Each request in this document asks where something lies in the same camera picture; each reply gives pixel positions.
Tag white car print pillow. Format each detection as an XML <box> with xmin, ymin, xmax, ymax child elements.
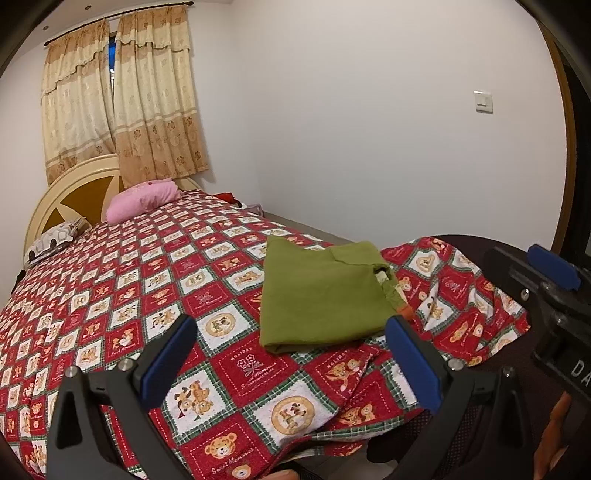
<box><xmin>24</xmin><ymin>217</ymin><xmax>90</xmax><ymax>270</ymax></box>

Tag dark wooden door frame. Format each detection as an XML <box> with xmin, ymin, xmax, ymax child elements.
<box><xmin>537</xmin><ymin>18</ymin><xmax>578</xmax><ymax>257</ymax></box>

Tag pink pillow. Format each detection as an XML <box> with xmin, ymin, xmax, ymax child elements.
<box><xmin>106</xmin><ymin>179</ymin><xmax>181</xmax><ymax>225</ymax></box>

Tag red teddy bear patchwork bedspread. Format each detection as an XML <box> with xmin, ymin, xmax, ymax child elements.
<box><xmin>1</xmin><ymin>191</ymin><xmax>528</xmax><ymax>479</ymax></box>

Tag cream and brown headboard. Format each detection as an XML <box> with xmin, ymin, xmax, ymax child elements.
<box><xmin>23</xmin><ymin>154</ymin><xmax>200</xmax><ymax>268</ymax></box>

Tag black object beside bed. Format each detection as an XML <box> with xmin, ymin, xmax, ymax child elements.
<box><xmin>11</xmin><ymin>269</ymin><xmax>26</xmax><ymax>294</ymax></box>

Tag white wall light switch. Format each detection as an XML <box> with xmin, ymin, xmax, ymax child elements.
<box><xmin>474</xmin><ymin>91</ymin><xmax>494</xmax><ymax>114</ymax></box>

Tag person's right hand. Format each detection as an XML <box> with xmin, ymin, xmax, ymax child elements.
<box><xmin>534</xmin><ymin>392</ymin><xmax>572</xmax><ymax>480</ymax></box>

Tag beige floral window curtain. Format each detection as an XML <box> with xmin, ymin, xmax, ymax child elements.
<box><xmin>41</xmin><ymin>5</ymin><xmax>209</xmax><ymax>187</ymax></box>

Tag black curtain rod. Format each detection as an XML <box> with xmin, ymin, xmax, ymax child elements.
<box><xmin>43</xmin><ymin>1</ymin><xmax>195</xmax><ymax>47</ymax></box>

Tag green orange cream striped sweater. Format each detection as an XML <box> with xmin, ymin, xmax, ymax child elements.
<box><xmin>259</xmin><ymin>236</ymin><xmax>414</xmax><ymax>354</ymax></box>

